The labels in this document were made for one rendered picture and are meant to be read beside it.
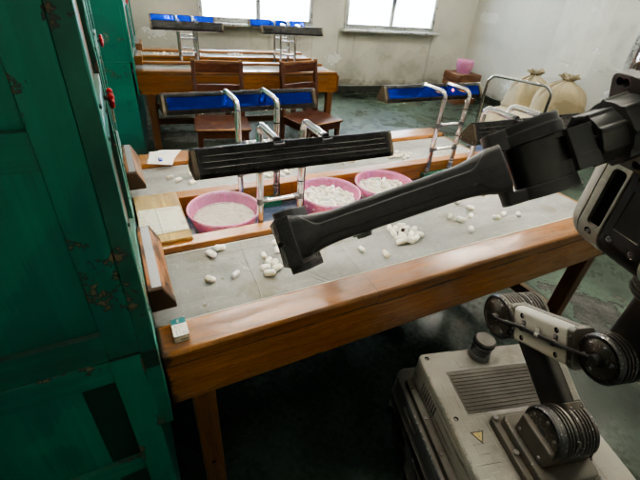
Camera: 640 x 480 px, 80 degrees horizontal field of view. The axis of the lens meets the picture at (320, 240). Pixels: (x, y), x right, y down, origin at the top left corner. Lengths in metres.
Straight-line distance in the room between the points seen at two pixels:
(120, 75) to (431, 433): 3.35
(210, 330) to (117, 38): 2.99
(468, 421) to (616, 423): 1.06
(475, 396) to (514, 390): 0.14
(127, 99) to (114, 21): 0.57
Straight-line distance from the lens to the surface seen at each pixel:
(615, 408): 2.30
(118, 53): 3.70
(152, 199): 1.54
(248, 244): 1.30
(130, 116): 3.81
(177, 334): 0.97
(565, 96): 5.39
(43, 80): 0.61
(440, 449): 1.34
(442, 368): 1.37
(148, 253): 1.10
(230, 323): 1.00
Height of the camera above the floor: 1.48
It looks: 34 degrees down
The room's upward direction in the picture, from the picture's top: 5 degrees clockwise
